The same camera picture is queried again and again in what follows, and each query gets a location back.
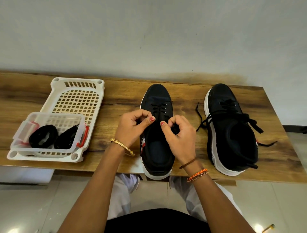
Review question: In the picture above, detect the person's left hand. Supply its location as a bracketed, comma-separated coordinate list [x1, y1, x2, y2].
[114, 109, 156, 152]

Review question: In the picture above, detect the person's right hand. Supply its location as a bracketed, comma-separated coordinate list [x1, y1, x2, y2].
[160, 114, 198, 167]

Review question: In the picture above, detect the black shoelace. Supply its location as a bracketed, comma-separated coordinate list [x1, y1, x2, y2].
[195, 98, 278, 170]
[150, 102, 181, 136]

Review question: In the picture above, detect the person's right forearm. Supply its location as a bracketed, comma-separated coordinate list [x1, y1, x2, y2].
[184, 161, 256, 233]

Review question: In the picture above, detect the person's left forearm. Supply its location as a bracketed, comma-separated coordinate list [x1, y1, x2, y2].
[57, 143, 133, 233]

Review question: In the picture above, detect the person's black shirt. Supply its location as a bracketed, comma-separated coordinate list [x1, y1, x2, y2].
[104, 207, 212, 233]

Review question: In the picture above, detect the white plastic lattice basket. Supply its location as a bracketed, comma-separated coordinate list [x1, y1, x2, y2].
[6, 77, 105, 163]

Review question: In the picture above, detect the black rolled band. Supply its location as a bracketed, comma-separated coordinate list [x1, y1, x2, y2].
[54, 123, 81, 150]
[29, 124, 59, 149]

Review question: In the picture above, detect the white box under table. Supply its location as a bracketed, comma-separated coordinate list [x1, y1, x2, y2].
[0, 165, 55, 185]

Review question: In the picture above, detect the gold bracelet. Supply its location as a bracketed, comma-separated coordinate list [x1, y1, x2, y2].
[109, 138, 136, 157]

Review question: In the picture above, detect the orange braided bracelet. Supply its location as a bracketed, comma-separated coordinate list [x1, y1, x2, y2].
[185, 167, 209, 183]

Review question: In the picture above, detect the clear container with red handles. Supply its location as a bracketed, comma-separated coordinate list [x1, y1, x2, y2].
[12, 112, 90, 152]

